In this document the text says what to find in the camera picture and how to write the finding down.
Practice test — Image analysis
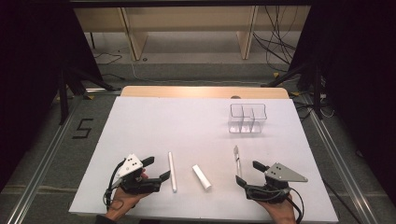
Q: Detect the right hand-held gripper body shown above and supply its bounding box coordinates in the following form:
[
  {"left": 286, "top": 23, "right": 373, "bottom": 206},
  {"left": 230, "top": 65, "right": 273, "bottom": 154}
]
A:
[{"left": 244, "top": 161, "right": 309, "bottom": 205}]

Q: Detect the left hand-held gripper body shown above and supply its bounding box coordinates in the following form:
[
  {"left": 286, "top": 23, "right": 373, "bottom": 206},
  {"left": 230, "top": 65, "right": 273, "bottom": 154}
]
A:
[{"left": 115, "top": 153, "right": 163, "bottom": 196}]

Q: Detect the white pen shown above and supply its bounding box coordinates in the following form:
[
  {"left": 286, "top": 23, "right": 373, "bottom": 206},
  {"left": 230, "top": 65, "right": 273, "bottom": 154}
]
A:
[{"left": 167, "top": 151, "right": 178, "bottom": 193}]

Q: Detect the clear pen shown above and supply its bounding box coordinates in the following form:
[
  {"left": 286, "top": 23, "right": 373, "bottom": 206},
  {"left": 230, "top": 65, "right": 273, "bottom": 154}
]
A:
[{"left": 233, "top": 145, "right": 243, "bottom": 179}]

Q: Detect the short white cylinder stick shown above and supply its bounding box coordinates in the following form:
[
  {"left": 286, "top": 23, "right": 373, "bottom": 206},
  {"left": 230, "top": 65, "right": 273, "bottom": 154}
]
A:
[{"left": 191, "top": 164, "right": 213, "bottom": 191}]

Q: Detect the clear plastic organizer box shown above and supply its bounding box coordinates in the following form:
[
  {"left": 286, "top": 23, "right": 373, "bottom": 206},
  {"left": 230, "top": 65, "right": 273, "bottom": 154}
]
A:
[{"left": 228, "top": 103, "right": 268, "bottom": 134}]

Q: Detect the person's left hand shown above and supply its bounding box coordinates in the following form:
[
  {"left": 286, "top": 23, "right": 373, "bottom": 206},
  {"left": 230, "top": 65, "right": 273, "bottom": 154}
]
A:
[{"left": 105, "top": 169, "right": 150, "bottom": 222}]

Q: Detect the person's right hand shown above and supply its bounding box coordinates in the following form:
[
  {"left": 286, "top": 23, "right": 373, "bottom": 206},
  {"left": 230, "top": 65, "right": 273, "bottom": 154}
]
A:
[{"left": 256, "top": 192, "right": 297, "bottom": 224}]

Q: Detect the white foam board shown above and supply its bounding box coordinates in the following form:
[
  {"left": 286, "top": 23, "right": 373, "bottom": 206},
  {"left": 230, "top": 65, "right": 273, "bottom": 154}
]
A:
[{"left": 68, "top": 95, "right": 340, "bottom": 224}]

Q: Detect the black tripod stand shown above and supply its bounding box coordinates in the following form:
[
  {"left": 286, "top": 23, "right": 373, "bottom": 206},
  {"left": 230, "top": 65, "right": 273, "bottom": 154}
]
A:
[
  {"left": 57, "top": 66, "right": 122, "bottom": 125},
  {"left": 261, "top": 62, "right": 325, "bottom": 120}
]

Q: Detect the black curtain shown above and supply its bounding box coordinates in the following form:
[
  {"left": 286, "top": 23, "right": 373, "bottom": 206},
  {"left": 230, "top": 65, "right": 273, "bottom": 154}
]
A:
[
  {"left": 289, "top": 0, "right": 396, "bottom": 198},
  {"left": 0, "top": 0, "right": 105, "bottom": 191}
]

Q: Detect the light wooden desk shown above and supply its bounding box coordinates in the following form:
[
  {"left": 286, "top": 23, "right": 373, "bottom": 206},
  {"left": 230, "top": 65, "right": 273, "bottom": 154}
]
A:
[{"left": 74, "top": 7, "right": 312, "bottom": 62}]

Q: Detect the left hand-held gripper cable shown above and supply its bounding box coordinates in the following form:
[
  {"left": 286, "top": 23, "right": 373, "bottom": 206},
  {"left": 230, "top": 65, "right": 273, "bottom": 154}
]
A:
[{"left": 103, "top": 160, "right": 126, "bottom": 213}]

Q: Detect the hand-held gripper cable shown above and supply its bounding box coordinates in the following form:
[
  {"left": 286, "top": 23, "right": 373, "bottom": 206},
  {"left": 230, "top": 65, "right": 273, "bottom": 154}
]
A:
[
  {"left": 103, "top": 160, "right": 126, "bottom": 213},
  {"left": 288, "top": 186, "right": 305, "bottom": 224}
]

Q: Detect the right hand-held gripper cable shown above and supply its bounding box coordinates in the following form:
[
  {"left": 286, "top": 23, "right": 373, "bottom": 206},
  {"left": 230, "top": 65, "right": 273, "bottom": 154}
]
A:
[{"left": 288, "top": 186, "right": 305, "bottom": 224}]

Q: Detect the aluminium floor rail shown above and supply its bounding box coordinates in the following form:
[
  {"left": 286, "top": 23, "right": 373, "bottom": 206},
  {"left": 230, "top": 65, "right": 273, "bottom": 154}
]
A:
[
  {"left": 300, "top": 92, "right": 379, "bottom": 224},
  {"left": 6, "top": 96, "right": 86, "bottom": 224}
]

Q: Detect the short aluminium rail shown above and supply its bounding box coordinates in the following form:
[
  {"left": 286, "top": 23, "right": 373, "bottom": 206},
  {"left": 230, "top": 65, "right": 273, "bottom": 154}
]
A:
[{"left": 85, "top": 88, "right": 122, "bottom": 95}]

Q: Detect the thin black floor cable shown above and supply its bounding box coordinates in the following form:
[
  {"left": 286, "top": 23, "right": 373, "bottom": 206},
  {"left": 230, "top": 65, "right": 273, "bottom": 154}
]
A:
[{"left": 92, "top": 50, "right": 124, "bottom": 66}]

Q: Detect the bundle of black cables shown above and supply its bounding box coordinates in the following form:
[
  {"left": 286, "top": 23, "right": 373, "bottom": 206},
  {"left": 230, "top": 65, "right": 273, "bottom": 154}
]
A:
[{"left": 251, "top": 6, "right": 298, "bottom": 73}]

